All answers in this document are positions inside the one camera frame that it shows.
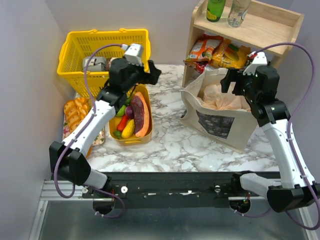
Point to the purple toy eggplant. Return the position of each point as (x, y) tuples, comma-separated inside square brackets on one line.
[(129, 112)]

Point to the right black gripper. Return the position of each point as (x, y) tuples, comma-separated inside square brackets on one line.
[(236, 83)]

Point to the red snack bag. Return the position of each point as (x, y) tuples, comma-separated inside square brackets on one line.
[(198, 66)]

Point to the orange snack bag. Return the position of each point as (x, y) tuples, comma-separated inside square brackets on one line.
[(203, 49)]

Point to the red toy pepper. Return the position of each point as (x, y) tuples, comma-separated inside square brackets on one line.
[(122, 124)]

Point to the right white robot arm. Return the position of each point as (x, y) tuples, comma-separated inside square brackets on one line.
[(297, 187)]

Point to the banana print plastic bag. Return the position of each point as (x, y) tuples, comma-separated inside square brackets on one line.
[(213, 98)]

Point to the clear plastic bottle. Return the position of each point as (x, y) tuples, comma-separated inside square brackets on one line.
[(238, 12)]

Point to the wooden shelf unit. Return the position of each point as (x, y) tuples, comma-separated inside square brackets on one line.
[(264, 25)]

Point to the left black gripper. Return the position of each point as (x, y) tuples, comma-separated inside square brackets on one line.
[(144, 72)]

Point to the green glass bottle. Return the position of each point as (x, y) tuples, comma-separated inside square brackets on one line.
[(214, 10)]

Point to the yellow food tray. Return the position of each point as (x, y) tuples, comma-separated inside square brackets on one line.
[(133, 140)]

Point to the green toy fruit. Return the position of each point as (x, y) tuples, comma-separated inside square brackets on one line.
[(121, 111)]

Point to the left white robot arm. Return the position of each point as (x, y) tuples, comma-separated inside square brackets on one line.
[(68, 158)]

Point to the toy bread loaf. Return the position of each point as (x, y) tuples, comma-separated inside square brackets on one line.
[(71, 115)]

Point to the beige canvas tote bag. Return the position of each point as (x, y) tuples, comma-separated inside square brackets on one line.
[(231, 128)]

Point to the yellow chips bag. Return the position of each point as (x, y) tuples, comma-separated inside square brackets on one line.
[(228, 55)]

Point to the brown milk carton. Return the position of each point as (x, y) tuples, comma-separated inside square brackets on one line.
[(107, 64)]

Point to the braided orange toy bread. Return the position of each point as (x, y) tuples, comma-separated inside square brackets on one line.
[(82, 107)]

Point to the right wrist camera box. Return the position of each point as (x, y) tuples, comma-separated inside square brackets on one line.
[(256, 59)]

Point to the grey wrapped package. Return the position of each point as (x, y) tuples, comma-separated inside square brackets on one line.
[(96, 64)]

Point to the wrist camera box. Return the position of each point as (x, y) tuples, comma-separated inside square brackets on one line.
[(256, 59), (133, 53)]

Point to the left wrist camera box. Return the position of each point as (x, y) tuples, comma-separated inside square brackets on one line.
[(133, 53)]

